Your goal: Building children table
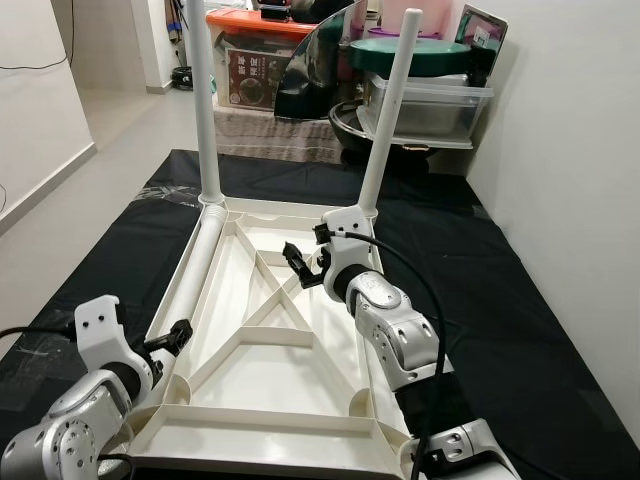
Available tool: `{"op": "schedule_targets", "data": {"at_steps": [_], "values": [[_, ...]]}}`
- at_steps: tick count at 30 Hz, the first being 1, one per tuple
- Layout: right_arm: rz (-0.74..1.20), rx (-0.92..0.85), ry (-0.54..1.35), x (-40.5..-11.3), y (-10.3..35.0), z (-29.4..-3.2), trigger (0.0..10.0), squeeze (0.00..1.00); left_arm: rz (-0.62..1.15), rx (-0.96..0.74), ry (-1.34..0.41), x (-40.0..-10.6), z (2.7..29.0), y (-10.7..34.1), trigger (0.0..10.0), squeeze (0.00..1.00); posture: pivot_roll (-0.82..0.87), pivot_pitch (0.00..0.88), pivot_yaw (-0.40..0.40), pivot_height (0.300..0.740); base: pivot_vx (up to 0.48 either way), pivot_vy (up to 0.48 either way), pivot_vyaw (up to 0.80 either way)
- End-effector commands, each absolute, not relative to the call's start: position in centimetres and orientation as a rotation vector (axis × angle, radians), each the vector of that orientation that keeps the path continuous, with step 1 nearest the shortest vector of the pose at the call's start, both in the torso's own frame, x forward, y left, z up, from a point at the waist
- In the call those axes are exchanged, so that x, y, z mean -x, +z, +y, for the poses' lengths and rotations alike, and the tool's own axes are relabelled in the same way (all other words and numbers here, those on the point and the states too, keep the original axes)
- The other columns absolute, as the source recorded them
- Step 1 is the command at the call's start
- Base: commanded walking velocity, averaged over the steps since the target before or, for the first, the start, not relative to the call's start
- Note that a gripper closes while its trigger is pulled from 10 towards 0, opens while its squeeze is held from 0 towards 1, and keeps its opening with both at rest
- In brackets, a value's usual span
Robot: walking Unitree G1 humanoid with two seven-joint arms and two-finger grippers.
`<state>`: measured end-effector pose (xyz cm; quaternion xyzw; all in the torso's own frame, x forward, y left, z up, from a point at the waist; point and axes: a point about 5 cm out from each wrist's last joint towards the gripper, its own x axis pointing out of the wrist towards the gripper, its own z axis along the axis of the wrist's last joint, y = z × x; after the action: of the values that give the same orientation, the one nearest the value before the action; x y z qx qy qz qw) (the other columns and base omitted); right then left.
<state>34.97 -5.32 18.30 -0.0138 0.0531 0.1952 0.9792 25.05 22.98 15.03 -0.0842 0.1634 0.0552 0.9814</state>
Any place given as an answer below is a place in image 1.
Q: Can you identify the white plastic table leg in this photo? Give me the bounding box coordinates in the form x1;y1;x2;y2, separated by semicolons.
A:
357;10;424;216
150;205;229;346
185;0;226;206

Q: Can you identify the white plastic table top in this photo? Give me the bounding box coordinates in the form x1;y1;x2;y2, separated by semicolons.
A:
130;200;441;476

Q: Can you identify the clear plastic bag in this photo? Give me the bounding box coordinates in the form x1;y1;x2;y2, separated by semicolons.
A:
130;180;206;206
0;335;76;411

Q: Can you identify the beige cloth covered bench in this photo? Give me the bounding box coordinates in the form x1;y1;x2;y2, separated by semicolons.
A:
212;100;346;166

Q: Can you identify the black round wok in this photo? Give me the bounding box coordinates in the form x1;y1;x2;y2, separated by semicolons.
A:
330;100;471;161

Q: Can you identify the black tablecloth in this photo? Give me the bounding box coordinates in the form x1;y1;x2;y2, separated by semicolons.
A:
0;150;640;480

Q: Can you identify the red printed carton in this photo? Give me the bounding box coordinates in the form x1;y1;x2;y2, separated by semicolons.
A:
228;48;291;109

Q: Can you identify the clear plastic container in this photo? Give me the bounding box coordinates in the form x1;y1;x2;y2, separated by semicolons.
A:
360;72;496;149

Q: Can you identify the clear storage box orange lid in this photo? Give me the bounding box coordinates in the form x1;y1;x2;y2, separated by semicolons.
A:
207;5;321;111

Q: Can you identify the green pot lid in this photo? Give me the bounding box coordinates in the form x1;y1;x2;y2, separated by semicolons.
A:
350;35;471;76

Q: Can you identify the pink plastic tub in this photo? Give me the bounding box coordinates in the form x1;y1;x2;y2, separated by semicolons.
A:
375;0;461;41

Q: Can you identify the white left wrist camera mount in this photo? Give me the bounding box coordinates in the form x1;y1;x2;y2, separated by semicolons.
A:
75;295;151;381

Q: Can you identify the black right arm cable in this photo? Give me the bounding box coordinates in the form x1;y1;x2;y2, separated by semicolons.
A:
345;230;451;480

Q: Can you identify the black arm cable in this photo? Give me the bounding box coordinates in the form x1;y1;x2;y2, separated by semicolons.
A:
345;230;451;480
0;322;136;480

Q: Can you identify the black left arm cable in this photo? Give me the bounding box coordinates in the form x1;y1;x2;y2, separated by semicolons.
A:
0;322;136;480

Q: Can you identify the black coiled hose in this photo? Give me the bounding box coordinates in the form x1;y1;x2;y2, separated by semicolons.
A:
170;65;196;91

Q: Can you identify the thin grey wall cable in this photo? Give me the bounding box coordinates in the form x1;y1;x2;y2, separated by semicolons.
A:
0;0;76;71

